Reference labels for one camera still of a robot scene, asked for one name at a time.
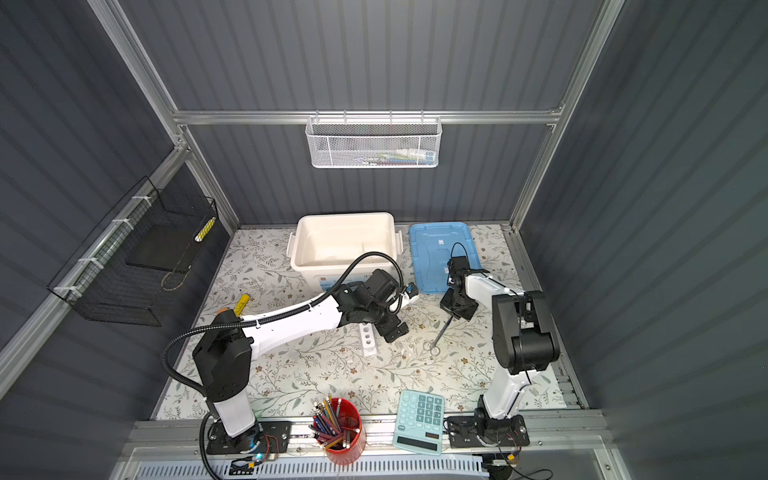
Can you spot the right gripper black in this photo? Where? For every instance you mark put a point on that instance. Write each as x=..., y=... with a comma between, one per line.
x=446, y=304

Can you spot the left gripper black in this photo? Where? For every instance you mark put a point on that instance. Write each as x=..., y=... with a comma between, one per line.
x=393, y=322

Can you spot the metal scissors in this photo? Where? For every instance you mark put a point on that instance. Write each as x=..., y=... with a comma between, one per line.
x=433, y=346

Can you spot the blue plastic bin lid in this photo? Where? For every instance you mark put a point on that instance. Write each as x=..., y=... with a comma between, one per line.
x=432, y=245

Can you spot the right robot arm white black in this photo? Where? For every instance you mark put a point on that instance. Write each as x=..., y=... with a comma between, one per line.
x=524, y=344

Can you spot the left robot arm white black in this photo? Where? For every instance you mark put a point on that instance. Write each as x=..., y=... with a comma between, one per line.
x=228, y=345

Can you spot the white test tube rack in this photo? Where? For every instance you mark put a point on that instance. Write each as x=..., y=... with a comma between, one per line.
x=367, y=339

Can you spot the white plastic storage bin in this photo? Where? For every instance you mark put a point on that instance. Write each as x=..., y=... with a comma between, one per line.
x=323, y=246

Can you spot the mint green calculator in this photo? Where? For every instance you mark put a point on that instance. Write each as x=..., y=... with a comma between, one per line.
x=419, y=423

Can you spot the red pencil cup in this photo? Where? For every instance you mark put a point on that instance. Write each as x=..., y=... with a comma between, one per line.
x=338, y=429

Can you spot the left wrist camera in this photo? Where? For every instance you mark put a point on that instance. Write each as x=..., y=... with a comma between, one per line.
x=409, y=295

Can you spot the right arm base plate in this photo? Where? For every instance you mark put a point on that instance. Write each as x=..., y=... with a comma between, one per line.
x=470, y=432

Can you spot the white slotted cable duct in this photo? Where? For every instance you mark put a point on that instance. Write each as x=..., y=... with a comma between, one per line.
x=384, y=467

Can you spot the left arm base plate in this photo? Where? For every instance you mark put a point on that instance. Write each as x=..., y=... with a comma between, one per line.
x=263, y=437

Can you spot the white wire wall basket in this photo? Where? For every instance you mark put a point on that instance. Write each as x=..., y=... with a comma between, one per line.
x=389, y=144

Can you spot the black wire side basket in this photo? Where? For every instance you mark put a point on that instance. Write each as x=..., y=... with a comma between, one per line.
x=133, y=271

